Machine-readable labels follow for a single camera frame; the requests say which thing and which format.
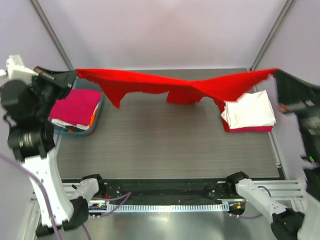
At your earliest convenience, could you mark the slotted cable duct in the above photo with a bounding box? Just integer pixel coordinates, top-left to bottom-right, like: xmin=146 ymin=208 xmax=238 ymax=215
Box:
xmin=89 ymin=202 xmax=230 ymax=214

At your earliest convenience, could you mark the folded white t-shirt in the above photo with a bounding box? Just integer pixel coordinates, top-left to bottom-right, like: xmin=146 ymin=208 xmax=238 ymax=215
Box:
xmin=220 ymin=90 xmax=276 ymax=130

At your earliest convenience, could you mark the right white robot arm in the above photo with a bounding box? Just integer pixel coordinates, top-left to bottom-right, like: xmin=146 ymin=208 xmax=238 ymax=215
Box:
xmin=226 ymin=69 xmax=320 ymax=240

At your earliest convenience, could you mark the right aluminium frame post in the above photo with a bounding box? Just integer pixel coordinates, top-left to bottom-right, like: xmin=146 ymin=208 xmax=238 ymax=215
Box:
xmin=247 ymin=0 xmax=297 ymax=71

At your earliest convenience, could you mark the orange t-shirt in basket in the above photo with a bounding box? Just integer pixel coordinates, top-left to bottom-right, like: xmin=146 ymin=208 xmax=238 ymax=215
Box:
xmin=89 ymin=114 xmax=96 ymax=126

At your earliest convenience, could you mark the folded pink t-shirt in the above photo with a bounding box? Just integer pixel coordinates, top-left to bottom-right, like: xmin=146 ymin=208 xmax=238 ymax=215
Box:
xmin=49 ymin=89 xmax=102 ymax=126

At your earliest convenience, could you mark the teal plastic laundry basket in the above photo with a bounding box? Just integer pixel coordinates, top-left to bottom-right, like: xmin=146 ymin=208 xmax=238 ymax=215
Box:
xmin=49 ymin=78 xmax=105 ymax=137

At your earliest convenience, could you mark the red t-shirt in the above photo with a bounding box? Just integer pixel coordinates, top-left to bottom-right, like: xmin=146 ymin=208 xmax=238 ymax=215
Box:
xmin=214 ymin=99 xmax=230 ymax=132
xmin=77 ymin=68 xmax=276 ymax=108

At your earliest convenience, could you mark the folded magenta t-shirt in stack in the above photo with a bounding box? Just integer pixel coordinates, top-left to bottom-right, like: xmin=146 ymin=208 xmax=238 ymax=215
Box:
xmin=228 ymin=126 xmax=273 ymax=133

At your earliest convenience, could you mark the aluminium frame post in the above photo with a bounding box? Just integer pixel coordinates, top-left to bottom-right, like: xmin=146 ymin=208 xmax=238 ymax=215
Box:
xmin=247 ymin=0 xmax=297 ymax=71
xmin=28 ymin=0 xmax=74 ymax=70

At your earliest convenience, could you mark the folded red t-shirt in stack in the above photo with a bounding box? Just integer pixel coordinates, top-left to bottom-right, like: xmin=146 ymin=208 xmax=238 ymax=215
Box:
xmin=214 ymin=99 xmax=230 ymax=132

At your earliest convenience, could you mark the left aluminium frame post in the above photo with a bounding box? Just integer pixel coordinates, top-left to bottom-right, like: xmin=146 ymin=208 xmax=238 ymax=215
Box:
xmin=28 ymin=0 xmax=74 ymax=70

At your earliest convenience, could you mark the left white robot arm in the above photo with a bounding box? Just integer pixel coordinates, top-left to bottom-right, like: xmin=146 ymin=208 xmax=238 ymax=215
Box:
xmin=0 ymin=65 xmax=104 ymax=237

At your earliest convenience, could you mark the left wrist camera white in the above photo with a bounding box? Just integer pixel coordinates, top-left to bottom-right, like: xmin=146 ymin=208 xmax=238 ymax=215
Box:
xmin=0 ymin=54 xmax=39 ymax=83

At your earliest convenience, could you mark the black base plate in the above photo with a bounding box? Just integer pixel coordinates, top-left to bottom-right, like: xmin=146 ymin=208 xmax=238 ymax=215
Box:
xmin=104 ymin=178 xmax=243 ymax=206

